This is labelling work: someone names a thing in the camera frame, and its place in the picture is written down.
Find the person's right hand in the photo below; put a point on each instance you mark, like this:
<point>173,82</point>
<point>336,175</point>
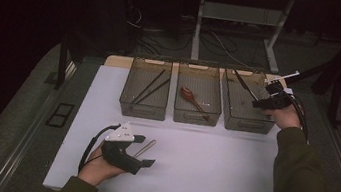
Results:
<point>288,117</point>

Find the black floor socket frame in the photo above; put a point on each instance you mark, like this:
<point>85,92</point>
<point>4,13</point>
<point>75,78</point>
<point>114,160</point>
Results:
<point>54,120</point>

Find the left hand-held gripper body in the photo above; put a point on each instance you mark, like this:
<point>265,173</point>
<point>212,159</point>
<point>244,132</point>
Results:
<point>118,156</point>

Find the brown wooden spoon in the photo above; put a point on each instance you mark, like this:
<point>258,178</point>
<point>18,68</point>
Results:
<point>187,93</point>

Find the brown wooden chopstick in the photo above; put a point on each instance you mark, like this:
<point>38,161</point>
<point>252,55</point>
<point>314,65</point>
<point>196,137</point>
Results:
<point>149,147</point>
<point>146,148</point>

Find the person's left hand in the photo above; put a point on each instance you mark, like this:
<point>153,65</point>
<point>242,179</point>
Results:
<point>97,170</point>

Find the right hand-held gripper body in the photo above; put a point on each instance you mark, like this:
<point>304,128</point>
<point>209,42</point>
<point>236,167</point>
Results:
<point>286,98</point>

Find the white metal table frame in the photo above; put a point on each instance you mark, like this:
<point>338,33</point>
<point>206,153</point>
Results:
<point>240,13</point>

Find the black slender utensil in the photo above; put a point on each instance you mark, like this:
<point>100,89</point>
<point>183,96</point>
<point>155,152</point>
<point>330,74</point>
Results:
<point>244,83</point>

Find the translucent brown storage bin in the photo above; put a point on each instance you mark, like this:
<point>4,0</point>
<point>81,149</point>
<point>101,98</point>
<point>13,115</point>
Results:
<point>240,109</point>
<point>145,92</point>
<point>205,87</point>

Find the black metal stand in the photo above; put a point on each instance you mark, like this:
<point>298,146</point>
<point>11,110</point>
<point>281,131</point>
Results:
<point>336,99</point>

